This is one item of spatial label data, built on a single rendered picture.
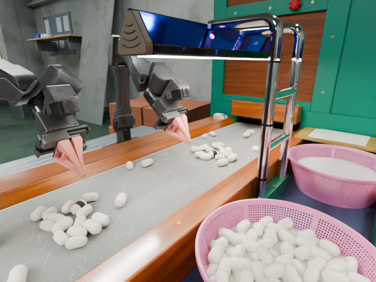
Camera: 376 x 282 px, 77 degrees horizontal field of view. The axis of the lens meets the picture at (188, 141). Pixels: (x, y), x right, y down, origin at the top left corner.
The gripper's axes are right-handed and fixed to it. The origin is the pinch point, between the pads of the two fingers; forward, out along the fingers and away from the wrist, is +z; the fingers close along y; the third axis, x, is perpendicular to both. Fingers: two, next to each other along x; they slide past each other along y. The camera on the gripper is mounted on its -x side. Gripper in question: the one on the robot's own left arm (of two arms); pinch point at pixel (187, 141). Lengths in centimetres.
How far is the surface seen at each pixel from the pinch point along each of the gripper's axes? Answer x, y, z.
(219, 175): -1.1, 0.7, 13.1
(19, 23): 365, 166, -593
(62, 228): 3.2, -36.3, 5.9
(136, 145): 17.2, -3.1, -11.8
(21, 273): -1.2, -44.2, 10.2
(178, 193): 0.5, -13.1, 11.3
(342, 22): -41, 56, -5
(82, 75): 265, 168, -304
